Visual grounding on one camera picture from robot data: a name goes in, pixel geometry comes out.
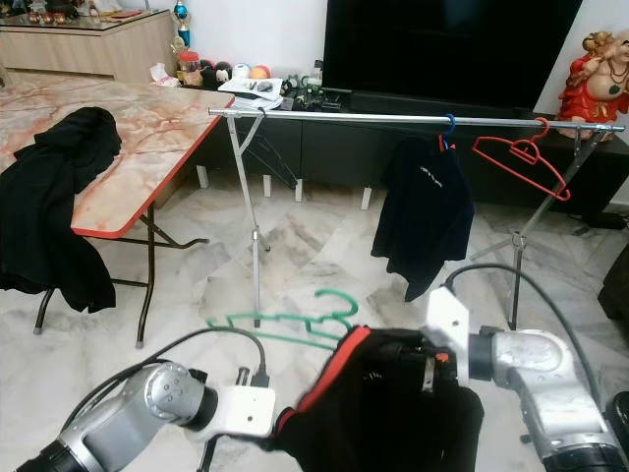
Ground black shirt red collar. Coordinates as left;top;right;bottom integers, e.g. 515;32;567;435
273;326;487;472

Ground green plastic hanger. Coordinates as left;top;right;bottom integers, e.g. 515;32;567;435
206;288;360;352

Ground red plastic hanger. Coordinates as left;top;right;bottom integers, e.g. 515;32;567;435
472;117;573;203

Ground blue plastic hanger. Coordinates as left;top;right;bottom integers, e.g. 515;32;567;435
440;113;459;151

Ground navy t-shirt white print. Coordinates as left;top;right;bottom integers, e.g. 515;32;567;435
371;136;476;303

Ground dark brown fabric sofa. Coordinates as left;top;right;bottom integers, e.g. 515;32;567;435
600;258;629;324

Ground black metal folding chair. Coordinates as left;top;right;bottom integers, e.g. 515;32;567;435
604;391;629;453

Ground black low tv console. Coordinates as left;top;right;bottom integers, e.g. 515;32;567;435
192;90;629;232

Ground silver metal clothes rack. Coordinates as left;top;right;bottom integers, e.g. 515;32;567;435
208;106;628;330

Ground black soundbar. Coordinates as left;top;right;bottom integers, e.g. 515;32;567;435
349;90;537;119

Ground plain black garment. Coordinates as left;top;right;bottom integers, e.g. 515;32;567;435
0;106;124;314

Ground white magazine stack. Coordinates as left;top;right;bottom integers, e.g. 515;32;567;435
218;79;284;109

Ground black flat television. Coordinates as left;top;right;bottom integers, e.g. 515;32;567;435
322;0;584;111

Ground red laughing buddha statue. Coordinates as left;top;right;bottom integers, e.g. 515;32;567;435
557;29;629;127

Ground marble folding table red edge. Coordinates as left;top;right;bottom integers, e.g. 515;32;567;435
0;74;237;347

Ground black plush toy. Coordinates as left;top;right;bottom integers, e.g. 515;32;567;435
199;61;230;85

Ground red lid jar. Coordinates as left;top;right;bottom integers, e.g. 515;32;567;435
177;51;200;87

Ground pink tissue box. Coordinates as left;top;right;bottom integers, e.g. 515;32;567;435
149;63;180;88

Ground light wooden sideboard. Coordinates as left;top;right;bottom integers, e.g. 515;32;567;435
0;10;178;85

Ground gold trophy blue ornaments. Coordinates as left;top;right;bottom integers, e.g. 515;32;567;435
169;0;191;55

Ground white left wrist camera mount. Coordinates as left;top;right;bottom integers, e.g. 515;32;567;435
211;383;278;441

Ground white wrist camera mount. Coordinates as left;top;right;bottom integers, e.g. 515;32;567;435
211;383;278;441
426;287;473;360

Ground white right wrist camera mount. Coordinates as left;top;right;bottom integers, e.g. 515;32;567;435
426;287;473;360

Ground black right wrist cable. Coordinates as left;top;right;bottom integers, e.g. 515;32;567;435
442;263;605;404

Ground thin black wire hanger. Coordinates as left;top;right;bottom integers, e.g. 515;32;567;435
243;110;301;186

